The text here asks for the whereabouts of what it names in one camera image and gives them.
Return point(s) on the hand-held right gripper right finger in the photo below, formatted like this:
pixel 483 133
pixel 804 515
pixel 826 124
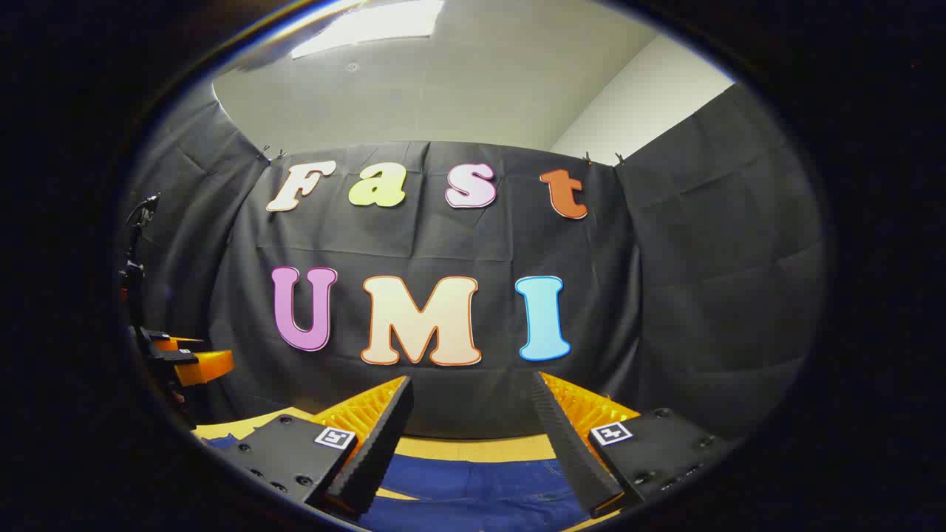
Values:
pixel 569 451

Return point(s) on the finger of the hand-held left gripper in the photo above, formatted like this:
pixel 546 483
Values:
pixel 207 366

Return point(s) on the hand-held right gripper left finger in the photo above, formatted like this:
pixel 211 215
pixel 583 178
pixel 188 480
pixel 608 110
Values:
pixel 377 451

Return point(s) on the blue denim jeans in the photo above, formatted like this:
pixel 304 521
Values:
pixel 473 491

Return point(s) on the black backdrop cloth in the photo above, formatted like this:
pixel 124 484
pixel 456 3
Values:
pixel 458 244

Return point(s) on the ceiling light panel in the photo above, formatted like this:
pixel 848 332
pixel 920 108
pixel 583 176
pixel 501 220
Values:
pixel 369 26

